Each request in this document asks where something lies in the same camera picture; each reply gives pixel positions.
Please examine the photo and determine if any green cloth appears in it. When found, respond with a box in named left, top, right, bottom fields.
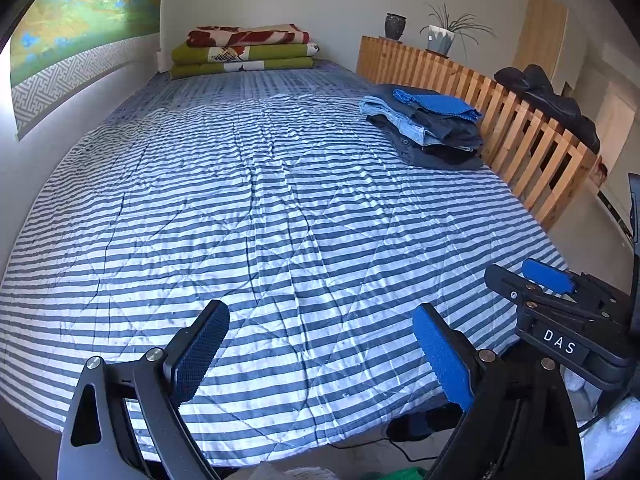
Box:
left=385, top=466, right=431, bottom=480

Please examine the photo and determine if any blue white striped bedspread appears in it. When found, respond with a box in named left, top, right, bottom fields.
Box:
left=0, top=57, right=571, bottom=468

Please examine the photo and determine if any wooden door panel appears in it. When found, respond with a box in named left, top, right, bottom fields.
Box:
left=515, top=0, right=569, bottom=83

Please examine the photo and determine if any dark ceramic vase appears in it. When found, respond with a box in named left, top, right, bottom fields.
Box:
left=384, top=12, right=408, bottom=43

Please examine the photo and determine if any stack of folded clothes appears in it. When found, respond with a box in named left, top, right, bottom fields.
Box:
left=372, top=84, right=483, bottom=143

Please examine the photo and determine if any light blue denim garment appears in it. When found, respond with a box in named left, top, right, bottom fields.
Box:
left=359, top=95, right=441, bottom=146

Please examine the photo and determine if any black folded garment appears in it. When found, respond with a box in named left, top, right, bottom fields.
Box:
left=367, top=114, right=483, bottom=166

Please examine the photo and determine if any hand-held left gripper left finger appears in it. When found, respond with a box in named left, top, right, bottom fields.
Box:
left=57, top=299, right=232, bottom=480

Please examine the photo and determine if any dark grey buttoned garment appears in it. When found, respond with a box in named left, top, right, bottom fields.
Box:
left=390, top=132, right=485, bottom=170

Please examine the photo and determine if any black jacket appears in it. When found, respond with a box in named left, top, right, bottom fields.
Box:
left=494, top=65, right=601, bottom=156

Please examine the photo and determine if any red floral folded blanket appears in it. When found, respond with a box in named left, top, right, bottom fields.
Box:
left=186, top=24, right=312, bottom=47

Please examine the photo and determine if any black cable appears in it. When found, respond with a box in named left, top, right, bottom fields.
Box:
left=327, top=436, right=451, bottom=465

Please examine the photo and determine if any landscape wall poster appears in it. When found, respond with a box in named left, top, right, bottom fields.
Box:
left=10, top=0, right=166, bottom=138

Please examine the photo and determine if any white cloth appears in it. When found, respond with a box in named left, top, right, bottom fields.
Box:
left=250, top=462, right=341, bottom=480

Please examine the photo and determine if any white plastic bag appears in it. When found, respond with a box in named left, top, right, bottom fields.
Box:
left=560, top=370, right=640, bottom=480

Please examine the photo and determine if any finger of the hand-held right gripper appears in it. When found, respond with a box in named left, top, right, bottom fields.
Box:
left=521, top=258, right=580, bottom=296
left=484, top=264, right=583, bottom=317

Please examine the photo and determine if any potted plant in white pot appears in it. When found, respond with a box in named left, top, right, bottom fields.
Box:
left=419, top=2, right=498, bottom=58

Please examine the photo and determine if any green folded blanket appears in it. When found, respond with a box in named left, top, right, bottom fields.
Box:
left=169, top=57, right=317, bottom=81
left=171, top=42, right=321, bottom=67

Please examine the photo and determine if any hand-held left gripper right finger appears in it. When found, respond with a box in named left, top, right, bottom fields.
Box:
left=411, top=302, right=586, bottom=480

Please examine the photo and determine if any wooden slatted bed rail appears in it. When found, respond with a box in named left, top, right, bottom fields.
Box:
left=356, top=35, right=601, bottom=233

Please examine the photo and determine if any black power adapter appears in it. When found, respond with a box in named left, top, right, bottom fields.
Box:
left=387, top=407, right=463, bottom=443

